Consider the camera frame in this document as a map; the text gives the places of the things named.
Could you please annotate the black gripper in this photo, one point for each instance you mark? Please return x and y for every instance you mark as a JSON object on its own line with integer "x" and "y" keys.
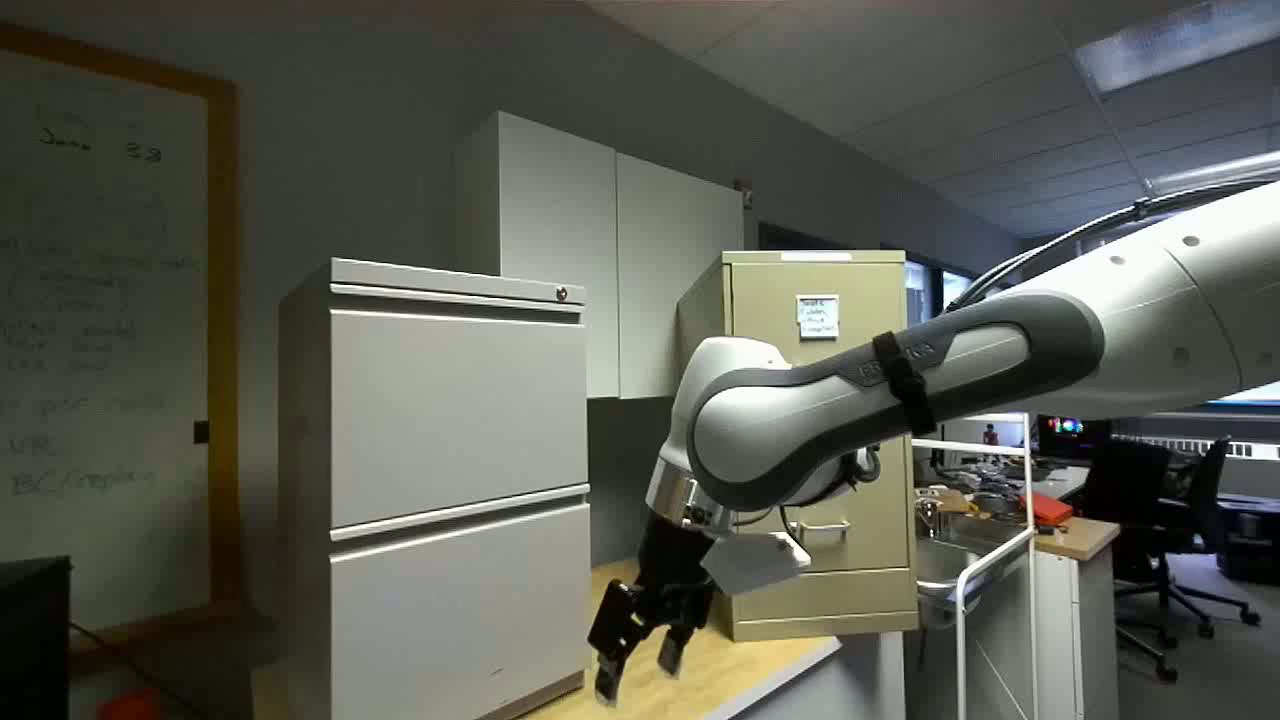
{"x": 673, "y": 566}

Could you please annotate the beige drawer with label holder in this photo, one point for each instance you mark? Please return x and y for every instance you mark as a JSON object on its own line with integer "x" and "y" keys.
{"x": 882, "y": 532}

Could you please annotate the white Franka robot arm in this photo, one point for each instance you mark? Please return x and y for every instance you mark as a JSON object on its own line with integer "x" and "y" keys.
{"x": 1161, "y": 304}

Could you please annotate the white lateral file cabinet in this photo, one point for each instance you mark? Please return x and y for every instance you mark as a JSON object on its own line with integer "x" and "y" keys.
{"x": 441, "y": 481}

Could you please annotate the beige filing cabinet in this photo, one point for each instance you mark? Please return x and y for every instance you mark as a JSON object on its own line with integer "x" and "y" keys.
{"x": 703, "y": 312}

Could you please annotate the beige drawer with white sticker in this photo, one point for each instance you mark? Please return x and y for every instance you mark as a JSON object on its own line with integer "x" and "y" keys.
{"x": 762, "y": 303}

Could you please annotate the white paper sticker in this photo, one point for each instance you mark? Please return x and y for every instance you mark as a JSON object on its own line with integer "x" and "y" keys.
{"x": 816, "y": 312}

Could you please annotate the red desk object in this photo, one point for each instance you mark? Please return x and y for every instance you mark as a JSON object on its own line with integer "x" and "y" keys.
{"x": 1052, "y": 508}

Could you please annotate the white desk with wood top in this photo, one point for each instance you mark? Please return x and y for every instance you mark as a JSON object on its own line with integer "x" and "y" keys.
{"x": 1074, "y": 613}

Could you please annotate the dark office window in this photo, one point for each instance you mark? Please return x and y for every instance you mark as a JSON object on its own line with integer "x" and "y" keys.
{"x": 921, "y": 289}

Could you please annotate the black office chair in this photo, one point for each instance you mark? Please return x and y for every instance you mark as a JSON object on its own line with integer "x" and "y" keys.
{"x": 1132, "y": 520}

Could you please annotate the wood framed whiteboard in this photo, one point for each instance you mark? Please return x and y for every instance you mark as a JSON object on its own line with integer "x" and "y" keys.
{"x": 105, "y": 332}

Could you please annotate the narrow ceiling light strip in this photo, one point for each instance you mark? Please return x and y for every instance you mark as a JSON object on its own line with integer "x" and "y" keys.
{"x": 1220, "y": 168}

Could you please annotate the large ceiling light panel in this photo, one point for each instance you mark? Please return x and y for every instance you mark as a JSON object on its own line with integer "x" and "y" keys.
{"x": 1172, "y": 40}

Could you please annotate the white metal cart frame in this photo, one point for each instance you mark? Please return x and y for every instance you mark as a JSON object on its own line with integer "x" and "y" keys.
{"x": 993, "y": 562}

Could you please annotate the white wall cabinet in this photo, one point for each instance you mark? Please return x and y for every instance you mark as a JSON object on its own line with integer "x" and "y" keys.
{"x": 586, "y": 224}

